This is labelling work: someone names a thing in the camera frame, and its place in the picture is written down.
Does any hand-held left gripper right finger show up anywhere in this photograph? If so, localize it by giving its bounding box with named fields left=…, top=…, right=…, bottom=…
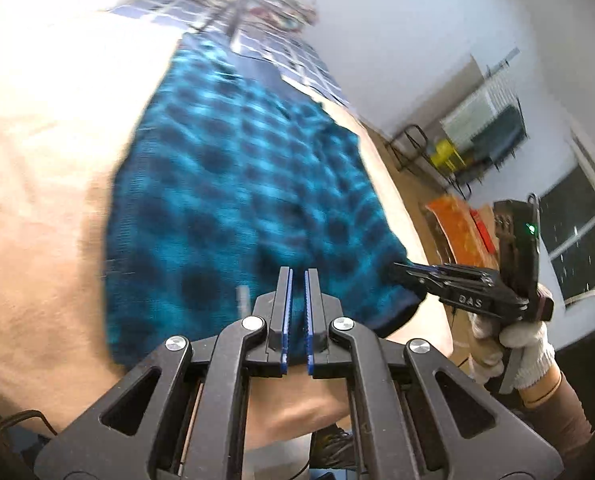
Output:
left=305, top=268, right=563, bottom=480

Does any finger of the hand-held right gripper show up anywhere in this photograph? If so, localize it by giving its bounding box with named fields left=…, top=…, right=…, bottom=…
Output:
left=391, top=261, right=448, bottom=303
left=425, top=262, right=501, bottom=283

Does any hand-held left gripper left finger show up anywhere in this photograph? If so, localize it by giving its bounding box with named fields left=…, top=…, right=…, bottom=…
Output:
left=33, top=266, right=294, bottom=480

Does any teal plaid fleece jacket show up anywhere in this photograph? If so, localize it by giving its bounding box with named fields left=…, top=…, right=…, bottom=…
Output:
left=100, top=35, right=425, bottom=366

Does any person's right forearm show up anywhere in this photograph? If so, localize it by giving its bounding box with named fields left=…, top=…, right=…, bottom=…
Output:
left=520, top=370, right=593, bottom=461

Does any black clothes rack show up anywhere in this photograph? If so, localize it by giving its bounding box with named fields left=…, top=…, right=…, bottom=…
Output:
left=440, top=47, right=528, bottom=196

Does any person's right hand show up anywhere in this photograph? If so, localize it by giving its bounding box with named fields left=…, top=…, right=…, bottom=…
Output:
left=470, top=282, right=557, bottom=391

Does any red box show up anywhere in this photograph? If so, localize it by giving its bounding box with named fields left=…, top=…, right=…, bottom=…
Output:
left=470, top=207, right=498, bottom=253

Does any yellow box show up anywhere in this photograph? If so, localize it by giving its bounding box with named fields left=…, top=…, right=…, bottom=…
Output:
left=430, top=140, right=465, bottom=171

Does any dark shoe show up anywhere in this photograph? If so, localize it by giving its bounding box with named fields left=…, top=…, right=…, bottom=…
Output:
left=310, top=425, right=355, bottom=468

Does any dark green garment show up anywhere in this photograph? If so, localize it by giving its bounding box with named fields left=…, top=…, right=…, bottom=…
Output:
left=470, top=105, right=525, bottom=166

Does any white striped towel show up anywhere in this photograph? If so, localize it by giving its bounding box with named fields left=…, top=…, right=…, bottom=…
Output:
left=440, top=77, right=508, bottom=143

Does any blue checked bedsheet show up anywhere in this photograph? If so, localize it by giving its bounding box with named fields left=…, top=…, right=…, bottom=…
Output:
left=107, top=0, right=351, bottom=108

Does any beige blanket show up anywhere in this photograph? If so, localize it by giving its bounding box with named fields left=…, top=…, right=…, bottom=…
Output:
left=0, top=7, right=453, bottom=453

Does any black cable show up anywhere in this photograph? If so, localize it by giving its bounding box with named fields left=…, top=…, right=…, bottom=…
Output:
left=0, top=409, right=58, bottom=436

